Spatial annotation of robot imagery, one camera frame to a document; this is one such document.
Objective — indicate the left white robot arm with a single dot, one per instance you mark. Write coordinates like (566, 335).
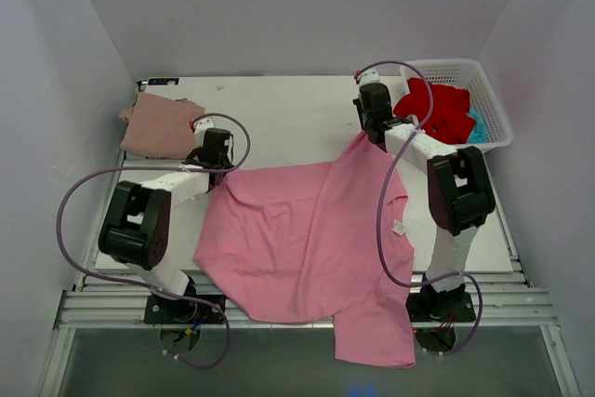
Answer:
(135, 230)

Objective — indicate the blue label sticker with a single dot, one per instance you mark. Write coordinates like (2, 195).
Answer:
(162, 81)

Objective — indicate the folded dusty pink t shirt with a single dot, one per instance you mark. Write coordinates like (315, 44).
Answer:
(158, 127)

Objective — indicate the aluminium rail frame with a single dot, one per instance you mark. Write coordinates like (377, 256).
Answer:
(118, 355)

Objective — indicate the teal t shirt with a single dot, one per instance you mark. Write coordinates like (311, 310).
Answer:
(478, 134)

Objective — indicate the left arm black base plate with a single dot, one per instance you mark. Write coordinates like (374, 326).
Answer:
(160, 310)

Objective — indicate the red t shirt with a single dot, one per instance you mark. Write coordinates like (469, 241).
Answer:
(449, 122)

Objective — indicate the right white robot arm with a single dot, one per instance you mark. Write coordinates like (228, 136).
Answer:
(460, 198)

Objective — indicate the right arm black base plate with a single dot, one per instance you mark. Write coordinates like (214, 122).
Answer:
(429, 306)

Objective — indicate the white plastic mesh basket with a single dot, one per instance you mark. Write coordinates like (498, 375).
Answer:
(469, 74)

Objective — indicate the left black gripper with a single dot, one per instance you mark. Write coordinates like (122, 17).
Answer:
(227, 162)

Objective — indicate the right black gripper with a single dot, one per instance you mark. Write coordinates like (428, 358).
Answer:
(358, 101)

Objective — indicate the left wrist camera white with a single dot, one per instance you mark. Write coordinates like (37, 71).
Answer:
(200, 125)

